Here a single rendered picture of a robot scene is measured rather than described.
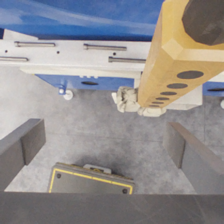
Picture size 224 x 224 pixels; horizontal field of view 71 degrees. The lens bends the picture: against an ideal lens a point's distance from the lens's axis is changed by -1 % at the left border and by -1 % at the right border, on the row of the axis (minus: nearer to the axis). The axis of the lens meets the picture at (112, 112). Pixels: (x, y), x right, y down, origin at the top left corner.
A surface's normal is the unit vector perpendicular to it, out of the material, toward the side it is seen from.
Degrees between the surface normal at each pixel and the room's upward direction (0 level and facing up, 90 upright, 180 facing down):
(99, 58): 0
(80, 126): 0
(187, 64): 90
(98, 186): 0
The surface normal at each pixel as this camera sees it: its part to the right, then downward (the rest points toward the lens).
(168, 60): -0.76, 0.65
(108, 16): 0.14, -0.10
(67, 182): -0.08, -0.11
